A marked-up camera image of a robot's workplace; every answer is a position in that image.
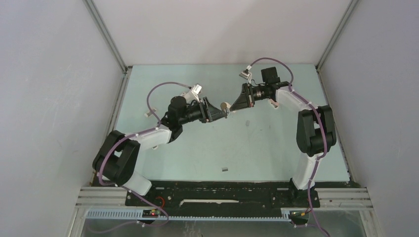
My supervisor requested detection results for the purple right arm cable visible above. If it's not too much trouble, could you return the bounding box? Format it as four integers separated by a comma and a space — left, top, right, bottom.
247, 57, 331, 237

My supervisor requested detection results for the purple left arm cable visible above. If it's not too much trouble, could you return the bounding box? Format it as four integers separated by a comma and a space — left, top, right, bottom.
97, 81, 194, 230

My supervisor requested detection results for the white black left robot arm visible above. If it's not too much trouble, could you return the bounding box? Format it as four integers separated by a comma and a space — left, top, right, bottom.
92, 96, 228, 206

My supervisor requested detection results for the pink stapler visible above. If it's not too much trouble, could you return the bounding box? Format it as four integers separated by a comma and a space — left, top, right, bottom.
268, 99, 280, 110

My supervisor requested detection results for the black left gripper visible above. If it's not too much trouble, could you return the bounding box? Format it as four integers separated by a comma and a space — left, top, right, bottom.
179, 97, 226, 125

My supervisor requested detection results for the aluminium frame rail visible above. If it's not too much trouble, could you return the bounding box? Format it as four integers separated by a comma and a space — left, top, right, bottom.
76, 187, 373, 221

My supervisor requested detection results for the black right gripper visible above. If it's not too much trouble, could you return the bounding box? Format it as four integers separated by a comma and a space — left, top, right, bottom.
231, 82, 269, 111

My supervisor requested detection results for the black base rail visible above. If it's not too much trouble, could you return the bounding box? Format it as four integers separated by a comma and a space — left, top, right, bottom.
145, 181, 320, 218

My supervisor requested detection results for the beige stapler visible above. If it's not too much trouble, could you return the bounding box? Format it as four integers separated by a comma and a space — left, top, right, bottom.
220, 102, 231, 114

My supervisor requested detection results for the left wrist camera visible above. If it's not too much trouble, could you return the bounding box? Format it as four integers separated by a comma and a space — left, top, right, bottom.
190, 83, 202, 96

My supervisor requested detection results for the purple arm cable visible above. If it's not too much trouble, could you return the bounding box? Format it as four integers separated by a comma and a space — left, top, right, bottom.
97, 81, 194, 230
247, 57, 331, 237

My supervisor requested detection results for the white staple tray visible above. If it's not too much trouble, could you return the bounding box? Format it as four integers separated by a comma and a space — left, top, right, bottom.
144, 107, 157, 118

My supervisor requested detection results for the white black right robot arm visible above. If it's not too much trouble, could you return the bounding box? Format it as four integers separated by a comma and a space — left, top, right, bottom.
228, 66, 336, 206

